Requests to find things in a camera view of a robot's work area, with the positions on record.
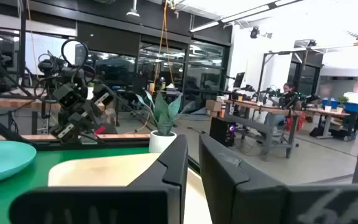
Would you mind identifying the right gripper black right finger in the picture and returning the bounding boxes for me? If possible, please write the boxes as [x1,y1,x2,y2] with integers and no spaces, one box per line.
[199,133,358,224]

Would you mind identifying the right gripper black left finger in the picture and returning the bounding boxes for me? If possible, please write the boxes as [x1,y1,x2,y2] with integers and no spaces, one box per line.
[9,134,189,224]

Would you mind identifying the teal round plate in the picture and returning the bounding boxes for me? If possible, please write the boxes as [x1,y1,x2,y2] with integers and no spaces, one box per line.
[0,139,37,187]

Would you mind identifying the beige plastic tray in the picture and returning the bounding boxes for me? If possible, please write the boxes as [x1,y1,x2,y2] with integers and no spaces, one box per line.
[47,152,213,224]

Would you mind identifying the white plant pot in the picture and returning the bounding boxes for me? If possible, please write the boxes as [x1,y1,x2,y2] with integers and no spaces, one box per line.
[149,129,178,154]

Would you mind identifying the black computer tower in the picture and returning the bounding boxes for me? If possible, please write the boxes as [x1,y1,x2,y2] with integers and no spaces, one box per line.
[209,116,239,147]

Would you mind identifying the green snake plant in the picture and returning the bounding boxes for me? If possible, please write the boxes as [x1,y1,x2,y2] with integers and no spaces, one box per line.
[135,90,195,137]

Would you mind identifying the brown cardboard box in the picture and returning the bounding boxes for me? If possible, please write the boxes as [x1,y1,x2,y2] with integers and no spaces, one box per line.
[205,99,223,113]

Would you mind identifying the person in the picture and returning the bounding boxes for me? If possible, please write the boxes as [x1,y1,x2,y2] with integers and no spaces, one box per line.
[268,82,304,128]

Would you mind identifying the black computer monitor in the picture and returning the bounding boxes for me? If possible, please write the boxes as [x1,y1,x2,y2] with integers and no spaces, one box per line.
[233,72,246,88]

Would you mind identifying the blue plastic bin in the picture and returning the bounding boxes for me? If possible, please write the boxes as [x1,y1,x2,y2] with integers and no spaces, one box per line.
[321,98,340,110]
[342,101,358,113]

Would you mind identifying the long white ceiling light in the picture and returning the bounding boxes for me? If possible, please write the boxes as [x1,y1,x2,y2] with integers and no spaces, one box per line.
[190,0,291,34]

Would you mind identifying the orange hanging cable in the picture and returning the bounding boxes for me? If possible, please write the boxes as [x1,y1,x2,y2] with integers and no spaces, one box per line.
[152,0,175,88]

